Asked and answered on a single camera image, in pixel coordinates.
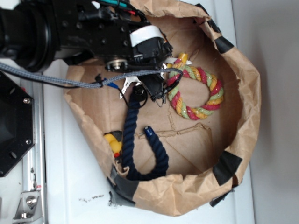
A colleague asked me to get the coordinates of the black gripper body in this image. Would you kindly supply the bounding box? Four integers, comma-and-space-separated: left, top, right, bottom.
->
77, 0, 174, 108

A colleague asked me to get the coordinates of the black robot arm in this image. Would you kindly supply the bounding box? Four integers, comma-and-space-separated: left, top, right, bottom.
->
0, 0, 172, 101

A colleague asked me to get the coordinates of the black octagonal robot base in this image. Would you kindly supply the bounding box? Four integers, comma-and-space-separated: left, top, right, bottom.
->
0, 72, 34, 177

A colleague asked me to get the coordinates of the yellow rubber duck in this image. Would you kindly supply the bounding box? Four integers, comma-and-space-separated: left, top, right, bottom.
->
104, 133, 122, 158

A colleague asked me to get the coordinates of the brown paper bag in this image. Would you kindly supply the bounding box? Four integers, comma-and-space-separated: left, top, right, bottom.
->
64, 0, 261, 216

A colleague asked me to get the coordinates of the grey braided cable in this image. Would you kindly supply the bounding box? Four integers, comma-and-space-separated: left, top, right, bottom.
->
0, 62, 164, 90

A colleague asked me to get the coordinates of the multicolour rope ring toy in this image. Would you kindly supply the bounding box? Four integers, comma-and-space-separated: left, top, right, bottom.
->
167, 53, 224, 120

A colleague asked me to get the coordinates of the dark blue rope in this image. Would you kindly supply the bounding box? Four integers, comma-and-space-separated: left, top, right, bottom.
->
121, 92, 169, 182

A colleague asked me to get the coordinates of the aluminium rail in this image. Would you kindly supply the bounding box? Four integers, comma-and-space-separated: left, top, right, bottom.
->
20, 80, 48, 224

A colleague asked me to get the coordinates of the metal corner bracket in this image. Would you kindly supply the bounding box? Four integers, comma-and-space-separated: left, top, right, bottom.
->
13, 191, 43, 224

